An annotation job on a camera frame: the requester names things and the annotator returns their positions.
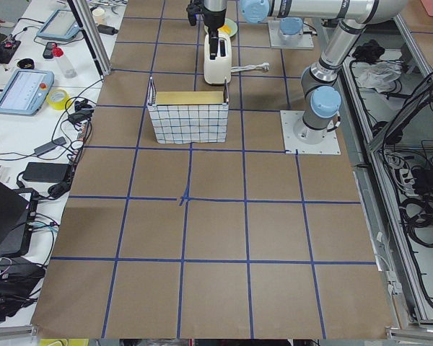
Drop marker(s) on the black laptop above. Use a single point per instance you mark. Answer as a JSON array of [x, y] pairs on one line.
[[17, 212]]

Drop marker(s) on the aluminium frame post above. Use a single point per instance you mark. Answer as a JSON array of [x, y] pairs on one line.
[[86, 23]]

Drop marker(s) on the white paper cup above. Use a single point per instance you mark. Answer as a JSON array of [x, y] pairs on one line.
[[99, 16]]

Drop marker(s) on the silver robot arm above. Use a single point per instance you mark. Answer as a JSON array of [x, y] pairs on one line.
[[293, 31], [322, 100]]

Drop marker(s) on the blue teach pendant far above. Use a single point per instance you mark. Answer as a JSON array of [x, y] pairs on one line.
[[60, 26]]

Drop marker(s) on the yellow bread slice on plate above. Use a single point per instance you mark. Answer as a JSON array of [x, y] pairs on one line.
[[226, 29]]

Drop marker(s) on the blue teach pendant near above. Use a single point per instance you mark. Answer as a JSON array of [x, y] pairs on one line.
[[25, 92]]

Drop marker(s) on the light green plate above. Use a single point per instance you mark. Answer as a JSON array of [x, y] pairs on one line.
[[232, 25]]

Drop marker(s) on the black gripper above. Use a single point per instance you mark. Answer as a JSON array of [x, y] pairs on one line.
[[213, 22]]

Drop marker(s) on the crumpled white cloth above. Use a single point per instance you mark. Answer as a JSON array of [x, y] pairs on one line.
[[381, 76]]

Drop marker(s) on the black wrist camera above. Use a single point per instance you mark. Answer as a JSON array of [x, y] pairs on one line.
[[194, 9]]

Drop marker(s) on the black power adapter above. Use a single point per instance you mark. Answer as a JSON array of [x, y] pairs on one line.
[[45, 172]]

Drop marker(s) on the black round bowl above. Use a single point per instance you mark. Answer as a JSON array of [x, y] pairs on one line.
[[26, 63]]

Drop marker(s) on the wire basket with checkered cloth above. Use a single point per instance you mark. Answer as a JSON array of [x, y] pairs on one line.
[[188, 117]]

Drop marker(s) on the blue teach pendant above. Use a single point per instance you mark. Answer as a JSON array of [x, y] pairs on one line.
[[25, 92], [60, 26]]

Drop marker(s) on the yellow tape roll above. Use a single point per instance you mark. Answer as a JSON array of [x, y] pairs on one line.
[[58, 99]]

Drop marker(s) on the clear bottle with red cap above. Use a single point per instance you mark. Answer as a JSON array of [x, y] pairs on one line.
[[63, 62]]

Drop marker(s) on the white two-slot toaster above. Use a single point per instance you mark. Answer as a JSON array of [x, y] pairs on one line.
[[218, 71]]

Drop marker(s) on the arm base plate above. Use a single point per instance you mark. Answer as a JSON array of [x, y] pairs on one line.
[[274, 41], [300, 139]]

